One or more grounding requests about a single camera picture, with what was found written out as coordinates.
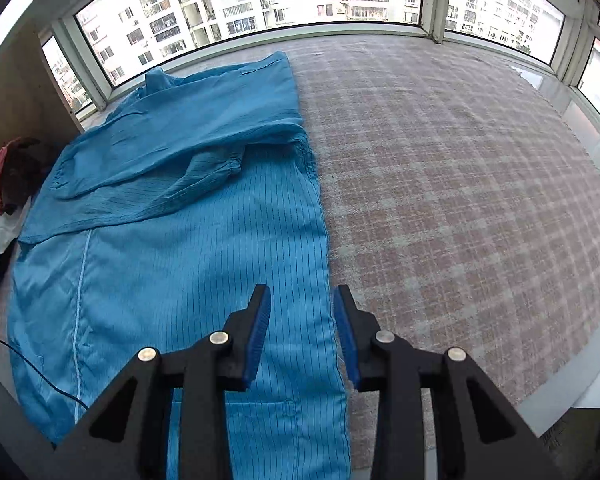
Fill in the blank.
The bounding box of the pink plaid mat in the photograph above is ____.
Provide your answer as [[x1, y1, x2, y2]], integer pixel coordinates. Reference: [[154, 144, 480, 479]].
[[80, 34, 600, 456]]

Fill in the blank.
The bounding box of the pile of mixed clothes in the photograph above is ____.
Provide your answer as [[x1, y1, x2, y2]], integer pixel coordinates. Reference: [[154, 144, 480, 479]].
[[0, 136, 56, 321]]

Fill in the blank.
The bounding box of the black cable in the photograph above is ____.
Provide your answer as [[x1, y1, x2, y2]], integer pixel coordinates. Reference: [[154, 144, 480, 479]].
[[0, 337, 90, 411]]

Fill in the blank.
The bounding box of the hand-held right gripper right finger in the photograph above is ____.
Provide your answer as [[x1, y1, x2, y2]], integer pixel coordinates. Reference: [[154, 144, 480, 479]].
[[332, 285, 563, 480]]

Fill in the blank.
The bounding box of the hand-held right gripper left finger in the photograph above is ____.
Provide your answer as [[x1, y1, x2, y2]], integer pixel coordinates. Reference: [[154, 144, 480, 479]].
[[50, 284, 272, 480]]

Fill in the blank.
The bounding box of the blue striped zip jacket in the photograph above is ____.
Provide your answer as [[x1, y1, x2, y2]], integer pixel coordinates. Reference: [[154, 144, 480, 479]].
[[7, 51, 353, 480]]

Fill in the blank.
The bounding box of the large wooden panel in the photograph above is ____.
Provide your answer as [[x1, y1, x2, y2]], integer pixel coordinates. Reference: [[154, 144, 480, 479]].
[[0, 25, 83, 153]]

